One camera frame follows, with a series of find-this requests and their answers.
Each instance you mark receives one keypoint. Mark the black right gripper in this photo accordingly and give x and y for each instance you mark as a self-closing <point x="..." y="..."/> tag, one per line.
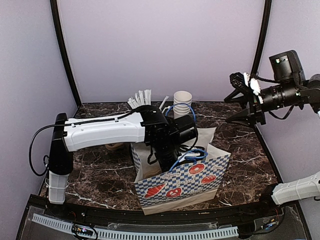
<point x="255" y="108"/>

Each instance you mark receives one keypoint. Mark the blue checkered paper bag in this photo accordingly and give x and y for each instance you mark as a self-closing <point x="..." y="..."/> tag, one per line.
<point x="172" y="172"/>

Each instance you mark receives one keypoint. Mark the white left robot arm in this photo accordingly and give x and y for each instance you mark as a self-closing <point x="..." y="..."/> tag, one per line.
<point x="100" y="140"/>

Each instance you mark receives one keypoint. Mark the stack of white paper cups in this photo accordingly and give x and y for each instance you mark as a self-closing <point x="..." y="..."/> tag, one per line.
<point x="182" y="101"/>

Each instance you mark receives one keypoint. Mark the white wrapped straws bundle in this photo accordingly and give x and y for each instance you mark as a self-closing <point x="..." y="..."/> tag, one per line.
<point x="140" y="98"/>

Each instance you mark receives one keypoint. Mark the brown cardboard cup carrier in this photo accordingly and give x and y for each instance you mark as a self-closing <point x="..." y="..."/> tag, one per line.
<point x="115" y="146"/>

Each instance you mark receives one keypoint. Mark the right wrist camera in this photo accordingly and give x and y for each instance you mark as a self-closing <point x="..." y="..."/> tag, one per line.
<point x="245" y="84"/>

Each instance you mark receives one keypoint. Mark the black vertical frame post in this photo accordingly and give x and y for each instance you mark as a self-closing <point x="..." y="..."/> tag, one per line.
<point x="262" y="36"/>

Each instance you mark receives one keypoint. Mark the black front rail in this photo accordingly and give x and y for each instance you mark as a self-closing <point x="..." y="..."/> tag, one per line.
<point x="234" y="215"/>

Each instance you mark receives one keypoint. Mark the white slotted cable duct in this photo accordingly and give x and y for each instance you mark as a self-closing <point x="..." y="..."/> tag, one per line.
<point x="121" y="231"/>

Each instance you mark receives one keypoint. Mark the black left frame post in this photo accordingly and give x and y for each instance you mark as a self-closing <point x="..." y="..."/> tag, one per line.
<point x="63" y="51"/>

